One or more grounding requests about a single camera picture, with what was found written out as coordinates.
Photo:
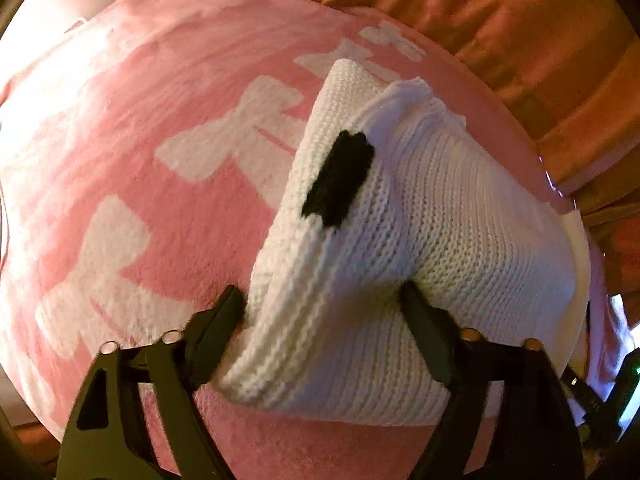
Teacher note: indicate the orange curtain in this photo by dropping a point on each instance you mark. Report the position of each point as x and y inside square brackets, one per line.
[500, 20]

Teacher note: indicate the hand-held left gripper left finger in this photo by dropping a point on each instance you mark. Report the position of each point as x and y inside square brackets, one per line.
[227, 320]

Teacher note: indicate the white colour-block knit sweater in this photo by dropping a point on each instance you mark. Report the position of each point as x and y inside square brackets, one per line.
[450, 210]

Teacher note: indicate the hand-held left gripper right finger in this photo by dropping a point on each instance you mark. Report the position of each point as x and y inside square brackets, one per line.
[425, 330]

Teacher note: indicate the pink blanket with white bows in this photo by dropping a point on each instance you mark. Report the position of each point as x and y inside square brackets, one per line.
[125, 160]

